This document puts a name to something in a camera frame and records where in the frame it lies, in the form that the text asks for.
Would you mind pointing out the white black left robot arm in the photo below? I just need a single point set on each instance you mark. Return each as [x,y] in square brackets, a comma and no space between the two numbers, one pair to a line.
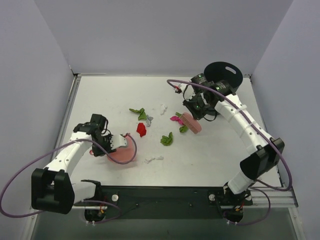
[51,187]

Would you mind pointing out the grey paper scrap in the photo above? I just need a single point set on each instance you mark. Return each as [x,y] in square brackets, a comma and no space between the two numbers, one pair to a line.
[149,120]

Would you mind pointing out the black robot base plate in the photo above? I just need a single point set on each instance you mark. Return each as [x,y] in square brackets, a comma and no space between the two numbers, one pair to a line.
[163,203]

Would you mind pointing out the green and pink paper scrap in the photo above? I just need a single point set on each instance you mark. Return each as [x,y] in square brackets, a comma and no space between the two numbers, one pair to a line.
[176,118]

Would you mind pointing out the pink plastic dustpan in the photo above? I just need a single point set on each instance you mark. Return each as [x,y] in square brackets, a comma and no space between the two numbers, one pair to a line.
[124,155]

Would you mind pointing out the white paper scrap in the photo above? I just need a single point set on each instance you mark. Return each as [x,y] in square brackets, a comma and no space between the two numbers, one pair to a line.
[163,109]
[154,158]

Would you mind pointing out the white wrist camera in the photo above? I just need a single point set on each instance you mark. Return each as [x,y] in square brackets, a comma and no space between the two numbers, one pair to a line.
[187,91]
[118,141]

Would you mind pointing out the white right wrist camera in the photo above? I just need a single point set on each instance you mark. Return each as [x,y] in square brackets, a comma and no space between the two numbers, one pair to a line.
[187,91]

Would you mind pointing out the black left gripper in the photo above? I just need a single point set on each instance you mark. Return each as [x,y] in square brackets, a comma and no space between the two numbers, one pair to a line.
[106,144]

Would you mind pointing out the dark grey waste bin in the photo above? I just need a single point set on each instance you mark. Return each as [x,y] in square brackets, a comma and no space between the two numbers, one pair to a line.
[223,71]

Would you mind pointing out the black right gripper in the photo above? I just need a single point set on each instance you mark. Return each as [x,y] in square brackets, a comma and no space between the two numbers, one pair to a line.
[198,110]

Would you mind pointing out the white paper scrap back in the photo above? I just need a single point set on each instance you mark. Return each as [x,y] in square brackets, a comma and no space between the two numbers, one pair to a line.
[163,109]

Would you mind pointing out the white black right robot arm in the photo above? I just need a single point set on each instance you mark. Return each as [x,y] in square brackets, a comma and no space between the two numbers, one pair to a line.
[263,150]

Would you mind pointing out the white paper scrap front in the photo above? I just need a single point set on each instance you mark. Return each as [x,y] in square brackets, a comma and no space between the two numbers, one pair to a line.
[154,158]

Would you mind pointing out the aluminium table frame rail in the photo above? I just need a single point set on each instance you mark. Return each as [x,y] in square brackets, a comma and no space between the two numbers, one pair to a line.
[238,149]

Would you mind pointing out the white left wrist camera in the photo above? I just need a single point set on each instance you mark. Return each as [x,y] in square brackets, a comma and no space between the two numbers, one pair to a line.
[118,141]

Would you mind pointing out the pink hand brush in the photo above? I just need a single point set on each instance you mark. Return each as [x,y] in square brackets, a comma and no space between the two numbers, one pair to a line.
[188,120]

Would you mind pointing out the red paper scrap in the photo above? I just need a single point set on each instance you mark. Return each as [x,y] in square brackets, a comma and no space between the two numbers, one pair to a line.
[141,129]

